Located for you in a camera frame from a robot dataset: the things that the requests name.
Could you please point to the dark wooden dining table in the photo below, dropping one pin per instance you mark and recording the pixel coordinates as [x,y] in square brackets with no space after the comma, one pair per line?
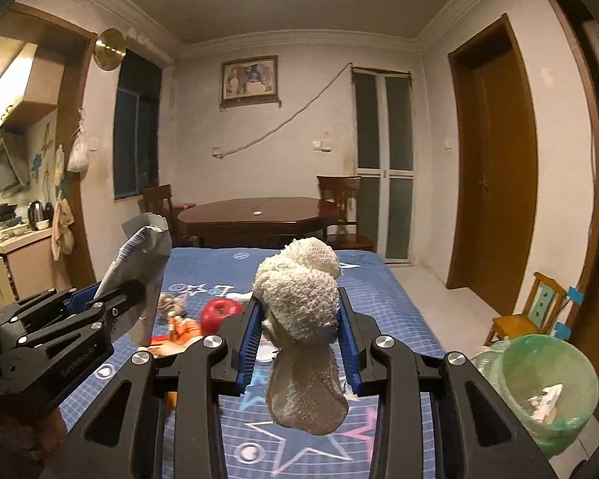
[259,222]

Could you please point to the range hood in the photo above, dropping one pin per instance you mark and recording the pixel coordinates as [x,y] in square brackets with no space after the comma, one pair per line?
[5,169]

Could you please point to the dark wooden dining chair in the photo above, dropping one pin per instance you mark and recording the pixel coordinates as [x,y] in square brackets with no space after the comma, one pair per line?
[339,194]
[157,204]

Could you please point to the person's left forearm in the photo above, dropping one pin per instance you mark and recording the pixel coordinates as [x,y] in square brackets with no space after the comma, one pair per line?
[45,424]

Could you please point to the framed wall picture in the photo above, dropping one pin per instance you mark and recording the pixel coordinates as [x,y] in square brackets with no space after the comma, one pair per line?
[249,82]

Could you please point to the wooden kitchen door frame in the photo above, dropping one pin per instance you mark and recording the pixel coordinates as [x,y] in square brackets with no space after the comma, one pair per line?
[82,199]

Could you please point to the glass balcony door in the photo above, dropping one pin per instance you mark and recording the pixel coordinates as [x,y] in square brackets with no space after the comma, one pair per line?
[384,169]

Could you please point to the silver snack wrapper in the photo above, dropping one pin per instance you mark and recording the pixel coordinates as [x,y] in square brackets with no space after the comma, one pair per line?
[140,254]

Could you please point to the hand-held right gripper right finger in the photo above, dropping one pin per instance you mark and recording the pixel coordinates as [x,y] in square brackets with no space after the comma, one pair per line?
[348,344]

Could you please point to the kitchen wall cabinet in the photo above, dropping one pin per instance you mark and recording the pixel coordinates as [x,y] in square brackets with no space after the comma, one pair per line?
[35,85]

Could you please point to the double wall switch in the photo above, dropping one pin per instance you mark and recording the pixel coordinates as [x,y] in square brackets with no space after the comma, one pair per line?
[322,145]

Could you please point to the dark window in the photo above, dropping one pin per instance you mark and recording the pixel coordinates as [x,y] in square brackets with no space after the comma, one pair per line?
[135,124]

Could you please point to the kitchen counter cabinet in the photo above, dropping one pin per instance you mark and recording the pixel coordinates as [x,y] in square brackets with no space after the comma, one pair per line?
[27,269]

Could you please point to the white paper scrap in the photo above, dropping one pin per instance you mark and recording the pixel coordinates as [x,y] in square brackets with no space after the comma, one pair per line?
[546,399]

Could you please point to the orange and white wrapper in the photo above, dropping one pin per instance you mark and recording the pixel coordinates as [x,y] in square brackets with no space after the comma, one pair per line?
[185,332]

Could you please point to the electric kettle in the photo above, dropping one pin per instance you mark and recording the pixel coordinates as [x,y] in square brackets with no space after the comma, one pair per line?
[37,214]

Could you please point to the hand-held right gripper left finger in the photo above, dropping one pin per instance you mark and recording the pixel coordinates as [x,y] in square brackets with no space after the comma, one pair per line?
[249,344]

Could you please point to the round brass wall clock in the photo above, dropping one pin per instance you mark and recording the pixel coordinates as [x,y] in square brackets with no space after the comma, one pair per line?
[110,49]

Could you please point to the blue star printed blanket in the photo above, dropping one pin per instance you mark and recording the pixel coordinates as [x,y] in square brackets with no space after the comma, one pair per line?
[404,309]

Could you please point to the hanging towel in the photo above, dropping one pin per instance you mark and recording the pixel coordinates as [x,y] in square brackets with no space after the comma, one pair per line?
[62,232]

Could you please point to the green plastic-lined bin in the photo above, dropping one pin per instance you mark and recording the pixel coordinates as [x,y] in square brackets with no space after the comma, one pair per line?
[544,359]

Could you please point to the red apple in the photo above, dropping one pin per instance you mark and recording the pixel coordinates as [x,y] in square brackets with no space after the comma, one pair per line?
[219,314]

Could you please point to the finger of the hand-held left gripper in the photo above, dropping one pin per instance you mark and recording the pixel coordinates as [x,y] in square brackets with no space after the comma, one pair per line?
[82,299]
[115,304]

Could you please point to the brown wooden door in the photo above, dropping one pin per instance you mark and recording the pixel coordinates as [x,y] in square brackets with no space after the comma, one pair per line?
[499,169]

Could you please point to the wooden side door frame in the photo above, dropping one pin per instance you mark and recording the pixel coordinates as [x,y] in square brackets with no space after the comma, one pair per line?
[596,169]

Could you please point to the white knitted cloth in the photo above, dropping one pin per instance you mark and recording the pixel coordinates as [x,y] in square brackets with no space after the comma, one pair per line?
[302,289]

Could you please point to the small wooden chair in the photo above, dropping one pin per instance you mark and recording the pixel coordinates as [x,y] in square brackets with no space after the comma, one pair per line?
[519,322]

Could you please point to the hanging white plastic bag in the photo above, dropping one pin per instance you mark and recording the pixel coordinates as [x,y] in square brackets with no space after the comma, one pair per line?
[79,157]

